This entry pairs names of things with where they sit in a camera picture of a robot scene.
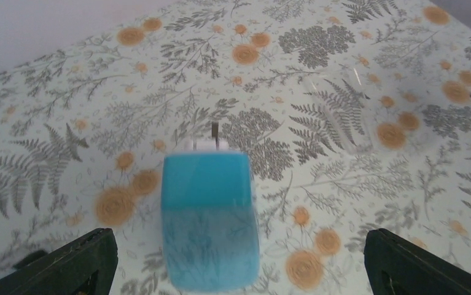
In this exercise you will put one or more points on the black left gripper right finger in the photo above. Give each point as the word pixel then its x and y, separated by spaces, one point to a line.
pixel 396 266

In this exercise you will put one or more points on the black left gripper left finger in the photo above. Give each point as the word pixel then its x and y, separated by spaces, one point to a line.
pixel 86 265

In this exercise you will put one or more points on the blue metronome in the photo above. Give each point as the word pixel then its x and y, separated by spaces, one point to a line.
pixel 209 222

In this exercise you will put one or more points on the clear plastic metronome cover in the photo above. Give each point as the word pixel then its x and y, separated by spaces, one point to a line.
pixel 341 98

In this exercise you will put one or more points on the floral patterned table mat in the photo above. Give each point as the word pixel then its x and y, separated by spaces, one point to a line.
pixel 85 129

